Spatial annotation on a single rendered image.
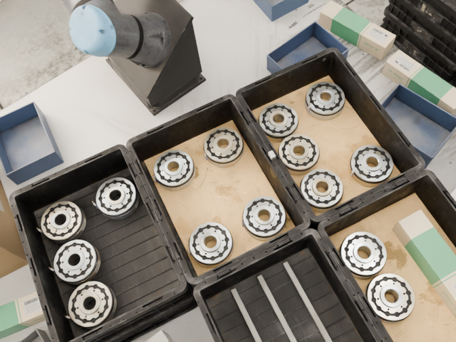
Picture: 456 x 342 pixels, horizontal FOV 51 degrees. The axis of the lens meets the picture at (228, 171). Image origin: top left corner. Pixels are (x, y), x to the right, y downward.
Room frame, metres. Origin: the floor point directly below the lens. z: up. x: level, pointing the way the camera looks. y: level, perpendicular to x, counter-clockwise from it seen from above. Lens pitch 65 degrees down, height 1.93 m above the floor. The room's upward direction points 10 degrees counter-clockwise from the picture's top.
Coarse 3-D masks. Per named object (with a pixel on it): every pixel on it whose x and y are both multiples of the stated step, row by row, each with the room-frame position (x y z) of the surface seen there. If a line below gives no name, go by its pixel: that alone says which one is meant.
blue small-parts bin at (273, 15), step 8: (256, 0) 1.19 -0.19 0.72; (264, 0) 1.14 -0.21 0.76; (272, 0) 1.19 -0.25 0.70; (280, 0) 1.19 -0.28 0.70; (288, 0) 1.13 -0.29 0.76; (296, 0) 1.14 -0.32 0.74; (304, 0) 1.15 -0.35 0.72; (264, 8) 1.14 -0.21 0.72; (272, 8) 1.10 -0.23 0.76; (280, 8) 1.11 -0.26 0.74; (288, 8) 1.13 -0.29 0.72; (296, 8) 1.14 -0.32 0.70; (272, 16) 1.10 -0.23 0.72; (280, 16) 1.11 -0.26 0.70
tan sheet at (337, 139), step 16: (320, 80) 0.75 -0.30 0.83; (288, 96) 0.72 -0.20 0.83; (304, 96) 0.71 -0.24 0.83; (256, 112) 0.68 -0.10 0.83; (304, 112) 0.66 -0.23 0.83; (352, 112) 0.63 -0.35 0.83; (304, 128) 0.61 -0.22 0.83; (320, 128) 0.60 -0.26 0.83; (336, 128) 0.59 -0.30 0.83; (352, 128) 0.58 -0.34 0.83; (272, 144) 0.58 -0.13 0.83; (320, 144) 0.56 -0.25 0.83; (336, 144) 0.55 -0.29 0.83; (352, 144) 0.54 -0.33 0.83; (368, 144) 0.53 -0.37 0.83; (320, 160) 0.51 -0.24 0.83; (336, 160) 0.50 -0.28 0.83; (352, 192) 0.41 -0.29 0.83
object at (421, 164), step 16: (336, 48) 0.77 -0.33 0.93; (304, 64) 0.74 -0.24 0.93; (240, 96) 0.68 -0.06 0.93; (368, 96) 0.61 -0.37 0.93; (384, 112) 0.56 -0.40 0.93; (256, 128) 0.58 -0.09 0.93; (416, 160) 0.42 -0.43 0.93; (288, 176) 0.44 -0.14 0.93; (368, 192) 0.37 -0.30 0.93; (304, 208) 0.35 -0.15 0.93; (336, 208) 0.34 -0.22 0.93
